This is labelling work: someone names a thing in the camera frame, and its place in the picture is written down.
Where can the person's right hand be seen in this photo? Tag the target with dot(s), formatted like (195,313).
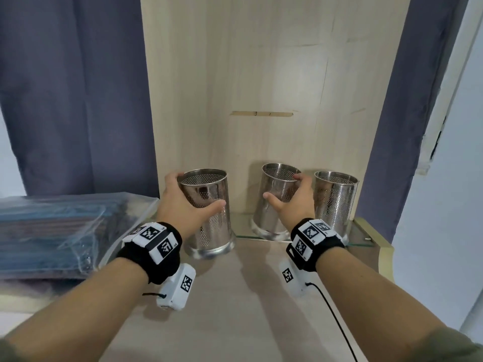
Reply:
(298,207)

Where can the person's left hand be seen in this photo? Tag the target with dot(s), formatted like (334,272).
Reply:
(176,207)

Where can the person's right thumb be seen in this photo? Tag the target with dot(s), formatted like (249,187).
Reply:
(274,200)

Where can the person's left thumb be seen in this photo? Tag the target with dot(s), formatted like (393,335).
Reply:
(212,208)

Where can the large perforated steel cylinder holder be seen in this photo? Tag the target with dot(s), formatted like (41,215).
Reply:
(211,226)

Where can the person's left forearm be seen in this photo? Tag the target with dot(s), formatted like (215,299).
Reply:
(83,301)

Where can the person's right forearm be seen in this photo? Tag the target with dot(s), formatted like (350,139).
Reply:
(381,305)

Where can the black right wristband with markers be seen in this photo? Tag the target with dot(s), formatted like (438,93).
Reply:
(313,241)

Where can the black wristband with markers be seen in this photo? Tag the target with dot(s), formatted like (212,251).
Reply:
(151,252)
(313,241)

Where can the black left wristband with markers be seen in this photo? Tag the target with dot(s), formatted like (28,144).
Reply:
(151,252)

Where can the light wooden board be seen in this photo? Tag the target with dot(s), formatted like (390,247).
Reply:
(264,71)

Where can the clear plastic bag of sticks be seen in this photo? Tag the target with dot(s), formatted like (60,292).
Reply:
(56,233)

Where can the blue curtain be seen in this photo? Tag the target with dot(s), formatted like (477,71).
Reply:
(71,90)
(411,109)

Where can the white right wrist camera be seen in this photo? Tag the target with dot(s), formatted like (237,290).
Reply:
(292,278)

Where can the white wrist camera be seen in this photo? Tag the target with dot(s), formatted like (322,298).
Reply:
(177,290)
(292,278)

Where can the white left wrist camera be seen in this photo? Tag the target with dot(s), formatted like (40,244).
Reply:
(177,290)

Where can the white door frame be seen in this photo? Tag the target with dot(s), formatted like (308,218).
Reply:
(449,146)

